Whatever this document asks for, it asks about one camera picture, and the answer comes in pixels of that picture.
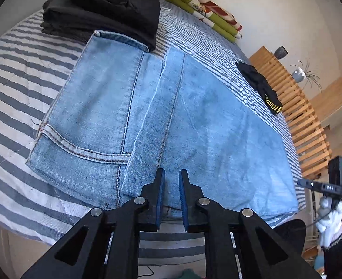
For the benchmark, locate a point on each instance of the wooden panel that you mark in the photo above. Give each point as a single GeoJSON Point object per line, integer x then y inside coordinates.
{"type": "Point", "coordinates": [331, 101]}

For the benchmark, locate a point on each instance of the black garment with yellow stripes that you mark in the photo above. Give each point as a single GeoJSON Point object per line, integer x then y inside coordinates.
{"type": "Point", "coordinates": [261, 81]}

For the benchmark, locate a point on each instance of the person's right forearm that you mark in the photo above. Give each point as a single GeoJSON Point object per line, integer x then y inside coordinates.
{"type": "Point", "coordinates": [338, 250]}

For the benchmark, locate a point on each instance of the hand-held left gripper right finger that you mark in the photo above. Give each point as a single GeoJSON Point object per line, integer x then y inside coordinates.
{"type": "Point", "coordinates": [183, 200]}

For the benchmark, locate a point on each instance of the wooden slatted bed rail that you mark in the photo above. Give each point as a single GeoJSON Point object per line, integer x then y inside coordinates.
{"type": "Point", "coordinates": [290, 101]}

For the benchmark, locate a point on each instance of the blue striped bed quilt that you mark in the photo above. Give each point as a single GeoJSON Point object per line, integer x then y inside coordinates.
{"type": "Point", "coordinates": [14, 93]}

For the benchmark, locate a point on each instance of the dark ceramic vase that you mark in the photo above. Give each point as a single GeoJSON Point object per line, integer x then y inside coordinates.
{"type": "Point", "coordinates": [281, 52]}

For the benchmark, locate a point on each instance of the potted plant in white pot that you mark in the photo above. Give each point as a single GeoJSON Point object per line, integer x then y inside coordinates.
{"type": "Point", "coordinates": [299, 74]}

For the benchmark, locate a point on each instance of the person's right hand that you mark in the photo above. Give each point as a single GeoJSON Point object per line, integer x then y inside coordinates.
{"type": "Point", "coordinates": [331, 223]}

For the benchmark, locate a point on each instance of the black folded pants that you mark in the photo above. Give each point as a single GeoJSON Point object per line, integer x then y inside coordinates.
{"type": "Point", "coordinates": [110, 5]}

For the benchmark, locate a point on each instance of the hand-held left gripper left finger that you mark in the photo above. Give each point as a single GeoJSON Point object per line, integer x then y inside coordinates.
{"type": "Point", "coordinates": [160, 197]}

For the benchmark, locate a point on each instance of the red floral folded blanket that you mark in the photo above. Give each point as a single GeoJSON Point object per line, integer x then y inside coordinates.
{"type": "Point", "coordinates": [214, 7]}

